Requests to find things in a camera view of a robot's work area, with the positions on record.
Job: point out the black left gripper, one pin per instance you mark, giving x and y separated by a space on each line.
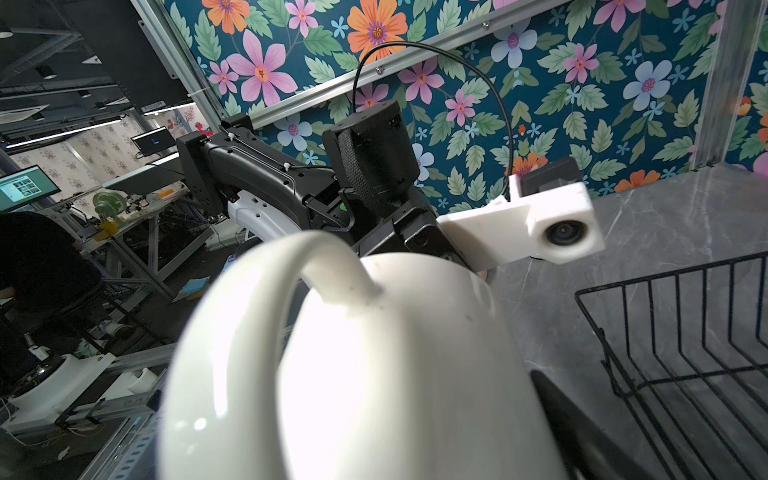
410 230

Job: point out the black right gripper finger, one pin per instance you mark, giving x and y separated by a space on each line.
587 452

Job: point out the white mug red inside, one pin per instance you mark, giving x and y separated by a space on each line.
304 361

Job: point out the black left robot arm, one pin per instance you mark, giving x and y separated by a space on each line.
367 195

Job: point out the computer monitor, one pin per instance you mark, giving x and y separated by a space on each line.
25 187

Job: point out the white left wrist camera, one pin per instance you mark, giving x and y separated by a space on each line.
547 214

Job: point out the black wire dish rack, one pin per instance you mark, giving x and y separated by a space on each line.
686 352

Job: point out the aluminium frame post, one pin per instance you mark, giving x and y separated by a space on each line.
737 43

